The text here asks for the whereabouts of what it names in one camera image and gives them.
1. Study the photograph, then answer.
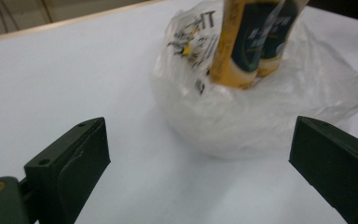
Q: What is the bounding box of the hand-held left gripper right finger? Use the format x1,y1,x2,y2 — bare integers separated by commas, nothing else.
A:
288,115,358,224

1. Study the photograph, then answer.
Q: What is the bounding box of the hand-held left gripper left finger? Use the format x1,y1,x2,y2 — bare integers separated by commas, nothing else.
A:
23,117,112,224

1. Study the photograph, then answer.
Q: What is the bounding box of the clear plastic bag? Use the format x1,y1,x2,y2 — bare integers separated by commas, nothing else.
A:
150,0,358,161

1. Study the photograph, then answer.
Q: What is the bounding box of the black curtain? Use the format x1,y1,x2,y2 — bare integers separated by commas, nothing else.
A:
306,0,358,25

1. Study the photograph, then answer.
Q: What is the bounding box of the black hanging cable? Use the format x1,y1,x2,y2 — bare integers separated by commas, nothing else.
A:
0,0,22,32

